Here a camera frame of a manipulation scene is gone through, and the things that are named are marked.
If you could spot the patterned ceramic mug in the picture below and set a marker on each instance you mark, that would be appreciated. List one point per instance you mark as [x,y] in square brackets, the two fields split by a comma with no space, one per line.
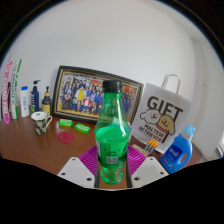
[40,125]

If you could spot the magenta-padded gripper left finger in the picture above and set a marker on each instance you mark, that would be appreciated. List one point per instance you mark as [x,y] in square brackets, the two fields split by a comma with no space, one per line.
[85,160]

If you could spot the small beige patterned pack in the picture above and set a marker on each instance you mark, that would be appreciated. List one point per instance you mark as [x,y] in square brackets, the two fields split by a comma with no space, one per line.
[141,149]

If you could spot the green plastic drink bottle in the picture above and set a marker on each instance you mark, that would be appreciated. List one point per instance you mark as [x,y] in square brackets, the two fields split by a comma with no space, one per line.
[112,133]

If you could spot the white paper gift bag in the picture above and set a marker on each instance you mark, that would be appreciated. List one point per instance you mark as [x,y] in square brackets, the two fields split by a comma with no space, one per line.
[163,113]

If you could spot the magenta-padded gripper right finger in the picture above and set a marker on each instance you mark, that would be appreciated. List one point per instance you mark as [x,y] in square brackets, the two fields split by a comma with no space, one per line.
[141,161]

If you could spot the blue detergent bottle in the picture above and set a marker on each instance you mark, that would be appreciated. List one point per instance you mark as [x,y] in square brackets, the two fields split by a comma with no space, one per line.
[178,153]

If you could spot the small green pack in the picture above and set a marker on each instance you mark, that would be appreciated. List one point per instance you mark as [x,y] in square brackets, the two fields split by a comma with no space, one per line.
[65,122]
[82,128]

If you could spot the framed group picture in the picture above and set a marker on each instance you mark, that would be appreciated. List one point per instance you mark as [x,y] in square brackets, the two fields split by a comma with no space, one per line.
[80,95]

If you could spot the brown pump bottle yellow label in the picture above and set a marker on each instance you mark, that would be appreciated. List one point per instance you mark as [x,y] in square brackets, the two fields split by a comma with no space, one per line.
[46,105]

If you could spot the white lotion bottle blue cap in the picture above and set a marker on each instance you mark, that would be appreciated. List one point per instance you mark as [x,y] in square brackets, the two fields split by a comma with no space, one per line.
[25,103]

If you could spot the dark blue pump bottle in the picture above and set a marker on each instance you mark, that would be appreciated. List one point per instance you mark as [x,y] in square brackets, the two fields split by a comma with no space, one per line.
[35,100]

